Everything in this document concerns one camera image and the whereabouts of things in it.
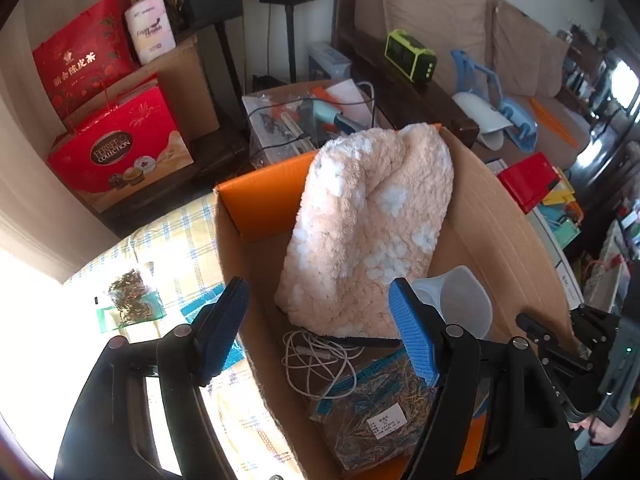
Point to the small green tea leaf bag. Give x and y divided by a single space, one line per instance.
127 292

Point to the teal box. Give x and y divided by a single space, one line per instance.
560 230

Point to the red Chinese tea gift box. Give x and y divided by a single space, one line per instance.
75 70

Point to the blue white carton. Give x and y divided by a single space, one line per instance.
327 60

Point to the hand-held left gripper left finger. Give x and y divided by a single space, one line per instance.
225 330

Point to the blue plastic stool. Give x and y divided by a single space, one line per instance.
520 120

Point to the black speaker stand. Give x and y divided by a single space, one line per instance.
290 42
230 75

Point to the green portable radio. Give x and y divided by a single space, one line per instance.
410 55

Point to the blue printed dried herb bag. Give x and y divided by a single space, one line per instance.
350 440

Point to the pink white tissue roll pack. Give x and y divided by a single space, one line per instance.
150 30

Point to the person's right hand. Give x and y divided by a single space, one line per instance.
605 432

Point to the light blue glue gun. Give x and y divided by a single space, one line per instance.
322 112

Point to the brown sofa back cushion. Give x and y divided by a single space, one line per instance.
430 5
530 50

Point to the red chocolate gift box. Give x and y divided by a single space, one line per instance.
125 150

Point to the orange plastic strip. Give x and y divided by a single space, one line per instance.
552 122

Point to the pink fluffy oven mitt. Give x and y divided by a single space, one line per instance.
360 230

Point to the dark wooden sofa frame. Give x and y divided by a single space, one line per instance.
400 100

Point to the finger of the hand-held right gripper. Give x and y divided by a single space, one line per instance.
592 322
550 342

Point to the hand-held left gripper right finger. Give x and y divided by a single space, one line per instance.
415 335

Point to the white plastic part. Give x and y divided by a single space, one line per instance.
485 115

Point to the yellow checked tablecloth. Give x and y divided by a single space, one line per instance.
190 240

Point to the orange cardboard box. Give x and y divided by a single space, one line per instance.
500 220

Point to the clear plastic storage box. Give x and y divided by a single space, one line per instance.
280 130

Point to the brown sofa seat cushion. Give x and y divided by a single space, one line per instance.
550 147

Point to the translucent white plastic cup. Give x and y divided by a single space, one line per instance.
460 300

